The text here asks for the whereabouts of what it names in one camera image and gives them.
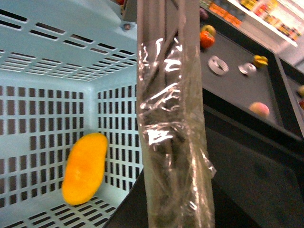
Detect yellow mango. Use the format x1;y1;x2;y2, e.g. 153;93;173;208
62;133;108;206

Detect light blue plastic basket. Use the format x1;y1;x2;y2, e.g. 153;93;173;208
0;0;143;228

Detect plastic wrapped pole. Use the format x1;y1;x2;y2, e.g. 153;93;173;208
136;0;216;228

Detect orange persimmon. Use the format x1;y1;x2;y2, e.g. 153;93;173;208
200;31;215;48

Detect red yellow apple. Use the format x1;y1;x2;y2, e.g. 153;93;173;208
200;25;217;37

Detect pale peach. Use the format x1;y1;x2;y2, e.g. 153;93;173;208
249;102;270;118

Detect dark purple plum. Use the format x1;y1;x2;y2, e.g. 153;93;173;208
199;8;209;21

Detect yellow star fruit far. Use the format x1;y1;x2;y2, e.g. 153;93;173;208
253;55;268;68

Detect pale apple right tray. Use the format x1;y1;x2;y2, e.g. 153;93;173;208
297;85;304;97

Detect grocery shelf with bottles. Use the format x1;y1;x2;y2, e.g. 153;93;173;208
199;0;304;51

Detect white tape ring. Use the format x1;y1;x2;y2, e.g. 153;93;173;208
208;55;229;76

